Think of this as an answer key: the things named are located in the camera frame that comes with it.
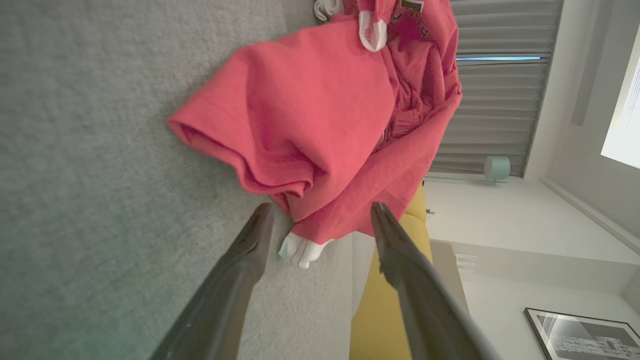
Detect red shorts with white trim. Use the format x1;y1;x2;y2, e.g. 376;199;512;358
167;15;463;246

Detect yellow sofa backrest cushion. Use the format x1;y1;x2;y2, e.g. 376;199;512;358
349;184;433;360

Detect black framed picture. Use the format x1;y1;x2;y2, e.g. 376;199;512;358
523;307;640;360

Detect grey pleated curtain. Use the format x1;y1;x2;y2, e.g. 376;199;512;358
427;0;566;178

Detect mint green round lamp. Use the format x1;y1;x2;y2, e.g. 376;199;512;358
483;155;512;185

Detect bright window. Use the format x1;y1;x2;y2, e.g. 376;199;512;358
600;25;640;170

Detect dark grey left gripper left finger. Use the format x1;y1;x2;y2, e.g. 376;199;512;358
150;202;275;360

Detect red jersey with printed letters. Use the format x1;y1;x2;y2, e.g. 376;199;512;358
278;0;463;271

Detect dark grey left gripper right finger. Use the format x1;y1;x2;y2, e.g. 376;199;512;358
371;201;501;360

